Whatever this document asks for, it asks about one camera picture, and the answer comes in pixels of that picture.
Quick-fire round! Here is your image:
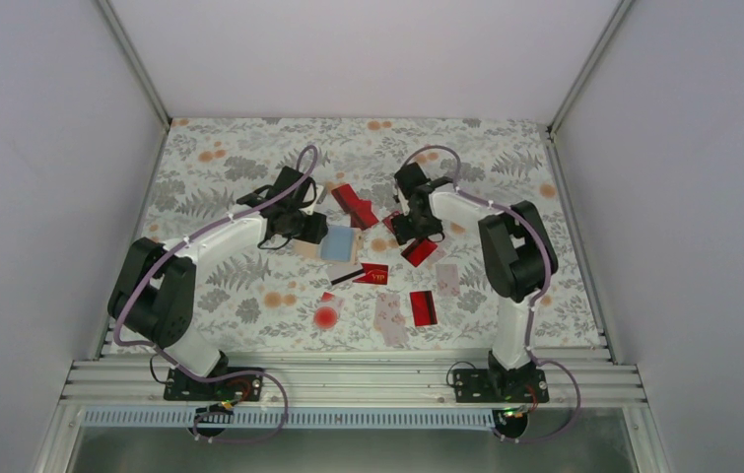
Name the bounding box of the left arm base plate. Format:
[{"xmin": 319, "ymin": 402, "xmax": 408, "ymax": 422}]
[{"xmin": 163, "ymin": 367, "xmax": 264, "ymax": 402}]

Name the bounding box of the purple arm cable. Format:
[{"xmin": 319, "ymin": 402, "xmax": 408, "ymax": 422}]
[
  {"xmin": 400, "ymin": 144, "xmax": 583, "ymax": 446},
  {"xmin": 111, "ymin": 144, "xmax": 319, "ymax": 445}
]

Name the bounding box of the white floral card right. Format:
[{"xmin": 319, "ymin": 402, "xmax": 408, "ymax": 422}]
[{"xmin": 436, "ymin": 263, "xmax": 460, "ymax": 297}]

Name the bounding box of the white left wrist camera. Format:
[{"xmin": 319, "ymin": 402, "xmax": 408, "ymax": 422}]
[{"xmin": 303, "ymin": 185, "xmax": 327, "ymax": 214}]

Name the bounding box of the red VIP card upper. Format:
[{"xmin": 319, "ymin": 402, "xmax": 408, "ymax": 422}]
[{"xmin": 382, "ymin": 211, "xmax": 401, "ymax": 235}]

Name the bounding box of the red card top left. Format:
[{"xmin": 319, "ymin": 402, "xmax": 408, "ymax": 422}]
[{"xmin": 331, "ymin": 184, "xmax": 379, "ymax": 231}]

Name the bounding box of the red VIP card centre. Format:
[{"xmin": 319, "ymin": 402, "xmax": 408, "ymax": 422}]
[{"xmin": 353, "ymin": 262, "xmax": 389, "ymax": 286}]

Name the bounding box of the grey slotted cable duct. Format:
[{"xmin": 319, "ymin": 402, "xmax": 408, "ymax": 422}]
[{"xmin": 81, "ymin": 406, "xmax": 495, "ymax": 431}]

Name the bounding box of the white card red circle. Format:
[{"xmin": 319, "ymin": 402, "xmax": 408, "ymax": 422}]
[{"xmin": 312, "ymin": 292, "xmax": 345, "ymax": 330}]

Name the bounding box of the red stripe card lower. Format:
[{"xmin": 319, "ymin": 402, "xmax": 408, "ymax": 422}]
[{"xmin": 409, "ymin": 291, "xmax": 438, "ymax": 327}]

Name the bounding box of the beige leather card holder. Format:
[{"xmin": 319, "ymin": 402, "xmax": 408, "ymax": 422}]
[{"xmin": 294, "ymin": 226, "xmax": 363, "ymax": 264}]

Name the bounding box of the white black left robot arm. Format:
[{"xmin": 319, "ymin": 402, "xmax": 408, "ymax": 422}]
[{"xmin": 107, "ymin": 167, "xmax": 327, "ymax": 399}]

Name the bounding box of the white card black stripe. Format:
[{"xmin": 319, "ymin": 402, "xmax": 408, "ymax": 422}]
[{"xmin": 326, "ymin": 263, "xmax": 366, "ymax": 287}]

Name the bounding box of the floral patterned table mat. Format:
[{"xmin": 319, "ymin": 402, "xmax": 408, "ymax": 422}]
[{"xmin": 143, "ymin": 117, "xmax": 599, "ymax": 352}]

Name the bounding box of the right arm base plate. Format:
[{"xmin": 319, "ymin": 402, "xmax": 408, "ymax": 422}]
[{"xmin": 451, "ymin": 368, "xmax": 550, "ymax": 404}]

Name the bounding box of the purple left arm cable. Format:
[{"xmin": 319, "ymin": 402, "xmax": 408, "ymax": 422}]
[{"xmin": 111, "ymin": 144, "xmax": 319, "ymax": 445}]

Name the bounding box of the red magnetic stripe card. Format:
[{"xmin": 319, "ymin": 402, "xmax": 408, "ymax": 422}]
[{"xmin": 401, "ymin": 238, "xmax": 439, "ymax": 267}]

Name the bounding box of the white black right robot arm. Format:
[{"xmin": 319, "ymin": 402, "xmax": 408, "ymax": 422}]
[{"xmin": 391, "ymin": 163, "xmax": 558, "ymax": 401}]

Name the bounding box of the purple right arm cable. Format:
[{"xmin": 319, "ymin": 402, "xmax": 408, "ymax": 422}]
[{"xmin": 400, "ymin": 144, "xmax": 583, "ymax": 446}]

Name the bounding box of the white floral card lower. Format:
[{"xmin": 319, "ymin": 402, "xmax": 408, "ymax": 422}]
[{"xmin": 373, "ymin": 293, "xmax": 408, "ymax": 347}]

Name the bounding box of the aluminium rail frame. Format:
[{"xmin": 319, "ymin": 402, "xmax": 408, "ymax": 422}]
[{"xmin": 60, "ymin": 352, "xmax": 647, "ymax": 408}]

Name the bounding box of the red vip card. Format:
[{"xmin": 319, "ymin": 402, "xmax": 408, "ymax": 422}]
[
  {"xmin": 353, "ymin": 262, "xmax": 389, "ymax": 286},
  {"xmin": 382, "ymin": 211, "xmax": 401, "ymax": 235}
]

